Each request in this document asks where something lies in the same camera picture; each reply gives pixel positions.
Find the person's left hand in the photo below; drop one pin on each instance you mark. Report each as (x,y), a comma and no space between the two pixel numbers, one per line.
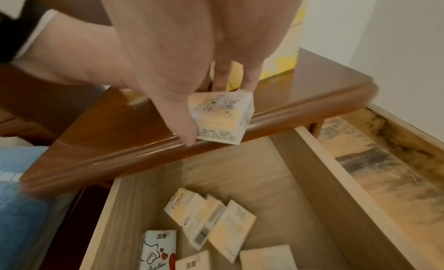
(83,55)

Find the person's right hand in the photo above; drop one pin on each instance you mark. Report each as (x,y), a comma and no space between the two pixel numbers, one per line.
(194,38)

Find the yellow tissue packet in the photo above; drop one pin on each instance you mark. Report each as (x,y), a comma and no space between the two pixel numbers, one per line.
(204,225)
(269,259)
(184,205)
(222,118)
(232,230)

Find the white sleeve cuff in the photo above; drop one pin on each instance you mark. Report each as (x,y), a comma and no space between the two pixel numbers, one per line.
(36,33)

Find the yellow box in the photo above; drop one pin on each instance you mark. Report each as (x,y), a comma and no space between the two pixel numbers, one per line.
(288,52)

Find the brown wooden nightstand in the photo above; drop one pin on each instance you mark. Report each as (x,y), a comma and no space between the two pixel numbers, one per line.
(277,99)

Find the blue bedding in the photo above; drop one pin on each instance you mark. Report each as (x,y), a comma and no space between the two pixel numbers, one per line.
(24,197)

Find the light wooden drawer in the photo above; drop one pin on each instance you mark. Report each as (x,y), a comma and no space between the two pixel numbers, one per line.
(284,197)

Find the white red-heart tissue packet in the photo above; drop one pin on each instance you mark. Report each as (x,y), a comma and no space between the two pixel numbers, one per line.
(158,252)

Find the white red-print tissue packet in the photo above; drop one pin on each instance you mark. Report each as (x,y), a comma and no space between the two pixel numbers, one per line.
(194,262)

